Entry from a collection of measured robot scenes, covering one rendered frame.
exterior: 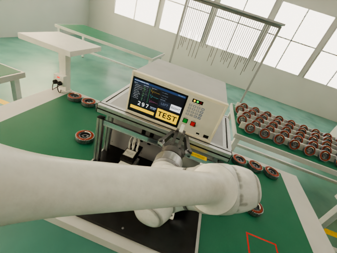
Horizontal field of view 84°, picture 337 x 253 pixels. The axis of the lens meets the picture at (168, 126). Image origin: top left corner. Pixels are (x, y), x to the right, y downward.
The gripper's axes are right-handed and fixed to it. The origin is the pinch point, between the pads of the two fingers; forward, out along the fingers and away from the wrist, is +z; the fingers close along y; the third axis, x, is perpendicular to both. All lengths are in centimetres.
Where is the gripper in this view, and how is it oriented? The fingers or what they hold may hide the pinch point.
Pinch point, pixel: (180, 130)
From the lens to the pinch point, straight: 77.2
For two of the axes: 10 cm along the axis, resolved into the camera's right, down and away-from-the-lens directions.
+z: 2.4, -4.5, 8.6
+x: 2.7, -8.2, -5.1
